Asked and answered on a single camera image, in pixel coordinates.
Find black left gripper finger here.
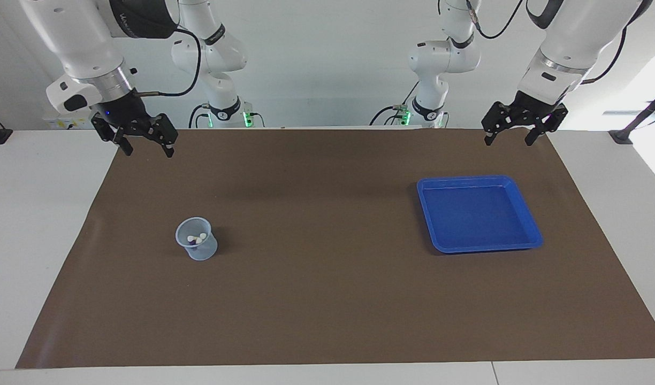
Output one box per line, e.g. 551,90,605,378
524,103,568,146
481,101,516,146

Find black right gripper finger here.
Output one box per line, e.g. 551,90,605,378
90,113,133,157
147,113,179,158

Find blue plastic tray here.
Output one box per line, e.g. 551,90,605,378
416,175,544,254

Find translucent plastic cup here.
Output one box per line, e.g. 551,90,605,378
176,217,218,261

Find brown table mat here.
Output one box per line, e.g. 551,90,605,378
16,127,655,369

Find black right arm base cable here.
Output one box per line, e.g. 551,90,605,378
188,103,213,129

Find black arm base cable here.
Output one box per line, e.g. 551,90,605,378
369,80,422,126
188,103,213,129

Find black camera stand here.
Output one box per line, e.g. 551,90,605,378
608,86,655,145

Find black left arm base cable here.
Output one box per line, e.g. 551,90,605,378
369,80,422,126

